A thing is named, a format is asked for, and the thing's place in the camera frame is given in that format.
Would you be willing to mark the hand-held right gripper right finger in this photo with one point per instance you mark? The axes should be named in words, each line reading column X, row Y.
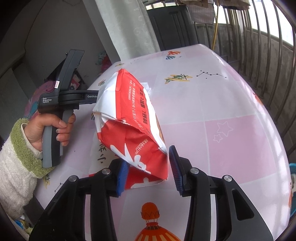
column 175, row 171

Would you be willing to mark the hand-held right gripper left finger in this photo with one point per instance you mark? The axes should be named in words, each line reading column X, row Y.
column 121, row 178

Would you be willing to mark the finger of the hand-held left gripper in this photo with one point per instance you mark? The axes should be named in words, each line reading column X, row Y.
column 78, row 97

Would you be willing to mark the red white paper bag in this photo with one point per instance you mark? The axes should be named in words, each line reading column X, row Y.
column 129, row 134

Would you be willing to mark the blue mesh waste basket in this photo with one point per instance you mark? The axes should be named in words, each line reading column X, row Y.
column 292, row 172

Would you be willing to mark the person's left forearm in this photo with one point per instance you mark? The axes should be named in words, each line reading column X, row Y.
column 13, row 166

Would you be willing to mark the person's left hand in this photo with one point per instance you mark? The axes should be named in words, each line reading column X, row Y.
column 37, row 132

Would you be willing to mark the pink green cloth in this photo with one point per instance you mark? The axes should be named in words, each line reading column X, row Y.
column 105, row 62

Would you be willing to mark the white curtain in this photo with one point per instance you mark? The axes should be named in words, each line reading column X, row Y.
column 124, row 27

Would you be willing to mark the metal balcony railing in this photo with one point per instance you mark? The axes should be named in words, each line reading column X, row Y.
column 268, row 92

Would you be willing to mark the grey checked hanging cloth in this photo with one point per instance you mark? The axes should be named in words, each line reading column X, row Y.
column 201, row 14

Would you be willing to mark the tan hanging clothes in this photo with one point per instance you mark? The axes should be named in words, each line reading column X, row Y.
column 201, row 2

